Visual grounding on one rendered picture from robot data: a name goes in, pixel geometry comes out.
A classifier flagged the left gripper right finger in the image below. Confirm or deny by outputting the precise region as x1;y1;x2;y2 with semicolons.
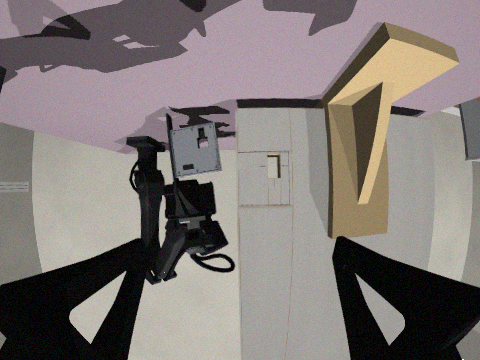
332;236;480;360

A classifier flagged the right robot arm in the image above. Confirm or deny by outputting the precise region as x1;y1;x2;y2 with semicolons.
126;139;229;285

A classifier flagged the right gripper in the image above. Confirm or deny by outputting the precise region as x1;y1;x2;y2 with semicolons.
164;179;216;230

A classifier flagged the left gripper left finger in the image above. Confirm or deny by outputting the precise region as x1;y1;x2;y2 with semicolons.
0;238;149;360

